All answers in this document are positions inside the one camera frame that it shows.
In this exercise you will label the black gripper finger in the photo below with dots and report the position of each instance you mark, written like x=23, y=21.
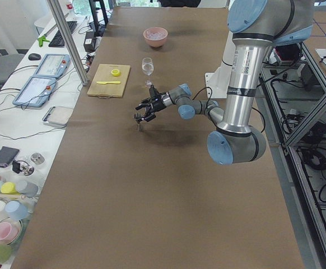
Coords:
x=148, y=116
x=144, y=103

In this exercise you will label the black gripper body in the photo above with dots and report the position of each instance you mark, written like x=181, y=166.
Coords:
x=157, y=104

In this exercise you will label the steel measuring jigger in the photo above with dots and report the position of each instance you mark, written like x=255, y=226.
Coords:
x=138, y=122

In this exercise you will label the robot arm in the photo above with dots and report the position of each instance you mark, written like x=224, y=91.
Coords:
x=255, y=26

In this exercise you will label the clear wine glass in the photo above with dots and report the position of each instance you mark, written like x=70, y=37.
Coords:
x=147, y=69

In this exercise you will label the pink bowl of ice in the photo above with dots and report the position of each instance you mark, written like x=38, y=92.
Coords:
x=155, y=36

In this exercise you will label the yellow plastic knife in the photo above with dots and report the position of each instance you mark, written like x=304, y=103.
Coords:
x=108, y=82

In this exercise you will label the bamboo cutting board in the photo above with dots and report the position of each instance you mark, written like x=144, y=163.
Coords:
x=103, y=73

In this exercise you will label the black power adapter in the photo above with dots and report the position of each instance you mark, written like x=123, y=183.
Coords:
x=90, y=41

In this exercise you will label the silver kitchen scale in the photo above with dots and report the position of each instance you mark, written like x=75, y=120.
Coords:
x=57, y=116

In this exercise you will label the far teach pendant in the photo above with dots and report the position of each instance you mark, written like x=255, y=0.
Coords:
x=53, y=65

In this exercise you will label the teach pendant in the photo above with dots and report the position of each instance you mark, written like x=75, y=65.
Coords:
x=35, y=92
x=53, y=65

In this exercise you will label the near teach pendant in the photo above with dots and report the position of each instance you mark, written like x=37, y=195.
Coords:
x=35, y=92

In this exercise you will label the steel cylinder weight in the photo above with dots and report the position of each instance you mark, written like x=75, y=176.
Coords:
x=37, y=158

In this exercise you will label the green clamp tool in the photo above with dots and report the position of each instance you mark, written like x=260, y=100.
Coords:
x=42, y=39

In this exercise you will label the black computer mouse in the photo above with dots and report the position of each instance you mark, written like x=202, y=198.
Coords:
x=34, y=57

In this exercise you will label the dark grey cloth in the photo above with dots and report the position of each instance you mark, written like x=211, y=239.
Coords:
x=7, y=155

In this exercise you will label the yellow cup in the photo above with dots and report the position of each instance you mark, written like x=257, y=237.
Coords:
x=8, y=188

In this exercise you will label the blue cup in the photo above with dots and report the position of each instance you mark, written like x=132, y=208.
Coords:
x=16, y=210

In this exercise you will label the pink cup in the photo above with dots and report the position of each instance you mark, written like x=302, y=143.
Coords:
x=8, y=232

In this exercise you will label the white camera post base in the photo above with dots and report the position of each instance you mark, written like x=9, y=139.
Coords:
x=219, y=80

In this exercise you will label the aluminium frame post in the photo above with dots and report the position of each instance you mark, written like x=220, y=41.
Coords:
x=68, y=39

